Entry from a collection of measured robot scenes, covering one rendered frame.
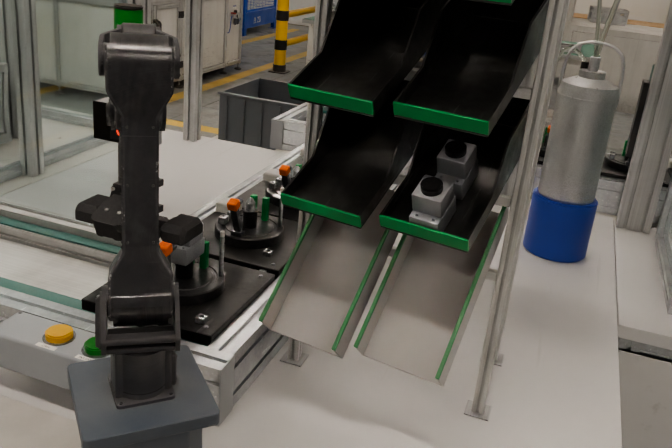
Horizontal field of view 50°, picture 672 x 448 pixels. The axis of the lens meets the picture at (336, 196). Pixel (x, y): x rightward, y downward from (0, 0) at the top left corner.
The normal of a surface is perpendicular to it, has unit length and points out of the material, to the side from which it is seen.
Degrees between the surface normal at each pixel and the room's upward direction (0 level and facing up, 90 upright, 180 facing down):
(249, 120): 90
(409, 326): 45
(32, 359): 90
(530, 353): 0
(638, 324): 0
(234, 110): 90
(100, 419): 0
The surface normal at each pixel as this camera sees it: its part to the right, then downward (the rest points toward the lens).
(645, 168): -0.33, 0.30
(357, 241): -0.29, -0.47
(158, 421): 0.09, -0.93
